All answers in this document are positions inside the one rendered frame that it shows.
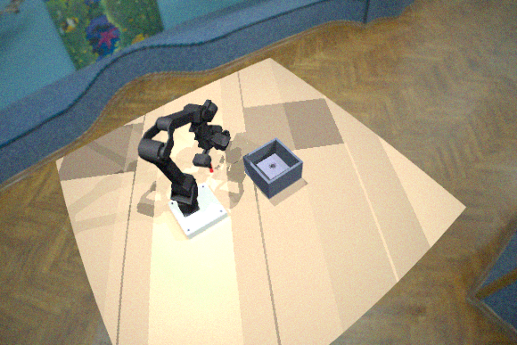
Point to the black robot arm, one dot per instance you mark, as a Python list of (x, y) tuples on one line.
[(184, 188)]

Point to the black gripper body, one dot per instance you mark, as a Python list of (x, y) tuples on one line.
[(203, 159)]

